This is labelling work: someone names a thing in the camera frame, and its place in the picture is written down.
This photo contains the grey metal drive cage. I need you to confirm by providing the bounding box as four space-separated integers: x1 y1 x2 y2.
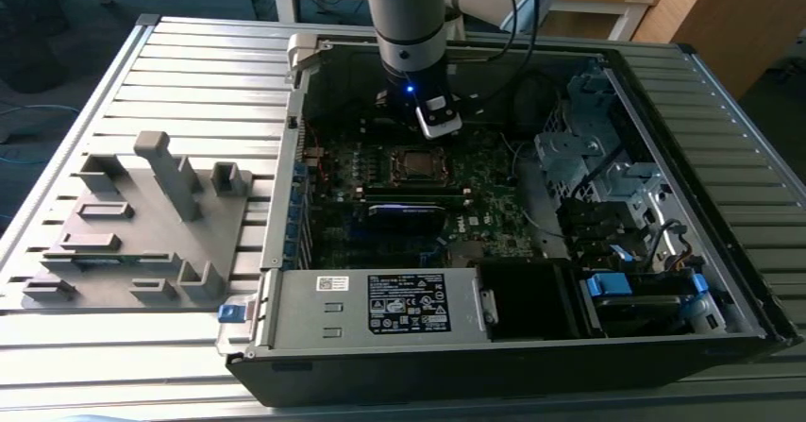
563 58 679 234

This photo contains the grey parts rack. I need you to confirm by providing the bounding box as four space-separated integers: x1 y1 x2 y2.
21 130 255 310

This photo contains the grey plastic case handle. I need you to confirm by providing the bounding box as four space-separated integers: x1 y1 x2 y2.
286 33 319 73

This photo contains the black RAM slot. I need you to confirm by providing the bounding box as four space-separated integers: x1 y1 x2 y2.
363 184 460 194
363 194 462 204

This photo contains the thin grey wire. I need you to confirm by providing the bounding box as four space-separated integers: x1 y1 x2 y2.
500 132 530 166
519 199 568 242

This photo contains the silver metal bracket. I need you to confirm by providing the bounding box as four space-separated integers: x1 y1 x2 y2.
532 131 600 174

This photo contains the black graphics card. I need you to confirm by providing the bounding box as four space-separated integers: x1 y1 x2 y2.
366 203 450 242

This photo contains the CPU socket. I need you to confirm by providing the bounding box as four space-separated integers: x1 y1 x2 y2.
388 145 459 188

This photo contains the black PC case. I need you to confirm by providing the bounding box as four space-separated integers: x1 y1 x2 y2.
212 32 805 409

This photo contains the black looped cable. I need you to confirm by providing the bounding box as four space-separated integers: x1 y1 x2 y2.
646 218 689 275

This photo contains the black disk bay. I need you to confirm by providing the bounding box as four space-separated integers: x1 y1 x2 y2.
556 198 643 272

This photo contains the dark drive cable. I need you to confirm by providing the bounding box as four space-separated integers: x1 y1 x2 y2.
568 142 630 206

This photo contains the wooden cabinet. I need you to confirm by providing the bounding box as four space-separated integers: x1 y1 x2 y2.
632 0 806 100

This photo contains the chipset heat sink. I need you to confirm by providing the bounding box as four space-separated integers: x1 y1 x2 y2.
450 240 487 267

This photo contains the green motherboard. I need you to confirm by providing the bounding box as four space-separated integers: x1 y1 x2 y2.
295 119 568 272

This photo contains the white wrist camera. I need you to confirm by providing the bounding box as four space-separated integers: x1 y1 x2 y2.
414 93 466 141

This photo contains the grey power supply unit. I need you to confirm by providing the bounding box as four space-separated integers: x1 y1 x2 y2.
251 266 503 350

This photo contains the blue floor cable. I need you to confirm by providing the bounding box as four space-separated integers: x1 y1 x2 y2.
0 103 83 166

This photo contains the green RAM stick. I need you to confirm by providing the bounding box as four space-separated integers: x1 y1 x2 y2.
73 253 172 266

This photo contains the black hard disk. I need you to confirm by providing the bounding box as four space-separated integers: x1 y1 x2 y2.
594 294 687 337

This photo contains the black office chair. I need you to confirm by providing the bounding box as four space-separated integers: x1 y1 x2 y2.
0 0 71 95

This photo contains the blue disk carrier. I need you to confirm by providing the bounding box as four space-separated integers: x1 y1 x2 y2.
582 270 713 338

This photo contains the silver CPU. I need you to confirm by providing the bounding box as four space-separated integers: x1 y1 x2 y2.
402 151 440 177

